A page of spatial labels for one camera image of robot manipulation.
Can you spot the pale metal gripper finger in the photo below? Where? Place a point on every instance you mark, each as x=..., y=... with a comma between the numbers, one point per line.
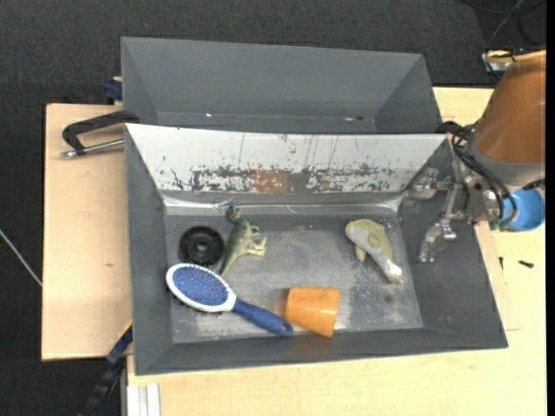
x=439, y=238
x=427, y=183

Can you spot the blue cup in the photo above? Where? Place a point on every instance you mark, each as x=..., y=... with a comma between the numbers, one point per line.
x=530, y=208

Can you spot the grey and green soft toy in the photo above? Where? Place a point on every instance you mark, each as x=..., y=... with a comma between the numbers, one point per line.
x=373, y=243

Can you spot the small black screw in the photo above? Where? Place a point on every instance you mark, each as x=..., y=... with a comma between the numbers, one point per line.
x=526, y=264

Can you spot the grey metal bin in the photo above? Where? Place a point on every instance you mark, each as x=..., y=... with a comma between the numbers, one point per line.
x=303, y=254

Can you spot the orange cup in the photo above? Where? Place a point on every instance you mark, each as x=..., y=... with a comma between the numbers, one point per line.
x=312, y=310

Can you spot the green toy dinosaur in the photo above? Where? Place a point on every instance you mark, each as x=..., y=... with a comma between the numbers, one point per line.
x=239, y=241

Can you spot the blue and white hairbrush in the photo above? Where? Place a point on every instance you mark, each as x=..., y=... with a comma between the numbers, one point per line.
x=204, y=289

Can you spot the pale cardboard board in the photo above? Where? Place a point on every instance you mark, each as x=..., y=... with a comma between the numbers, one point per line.
x=82, y=241

